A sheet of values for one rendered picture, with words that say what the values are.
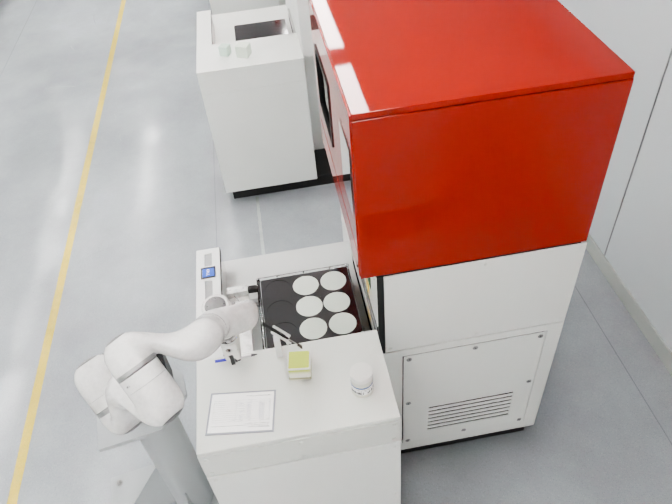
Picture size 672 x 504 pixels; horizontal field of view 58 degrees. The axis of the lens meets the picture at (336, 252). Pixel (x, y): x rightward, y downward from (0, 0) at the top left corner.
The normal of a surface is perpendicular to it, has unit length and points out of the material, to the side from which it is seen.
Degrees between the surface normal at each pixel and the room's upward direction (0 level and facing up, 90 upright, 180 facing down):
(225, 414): 0
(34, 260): 0
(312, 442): 90
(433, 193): 90
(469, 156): 90
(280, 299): 0
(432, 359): 90
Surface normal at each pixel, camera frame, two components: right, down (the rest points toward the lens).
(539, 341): 0.16, 0.68
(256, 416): -0.07, -0.72
